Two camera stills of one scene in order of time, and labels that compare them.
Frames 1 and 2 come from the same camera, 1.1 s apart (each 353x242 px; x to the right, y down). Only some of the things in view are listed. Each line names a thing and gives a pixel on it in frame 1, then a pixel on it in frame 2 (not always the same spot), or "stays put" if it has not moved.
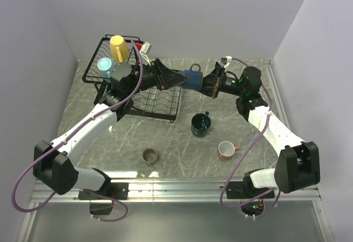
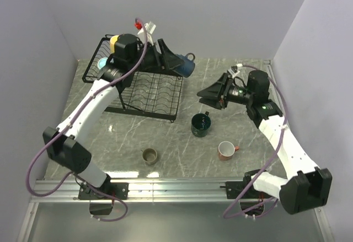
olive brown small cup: [149, 155] stays put
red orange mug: [226, 150] stays put
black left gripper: [165, 78] to [169, 60]
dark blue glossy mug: [196, 78] to [187, 68]
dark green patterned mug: [201, 123] stays put
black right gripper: [212, 82] to [217, 95]
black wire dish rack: [113, 65] stays put
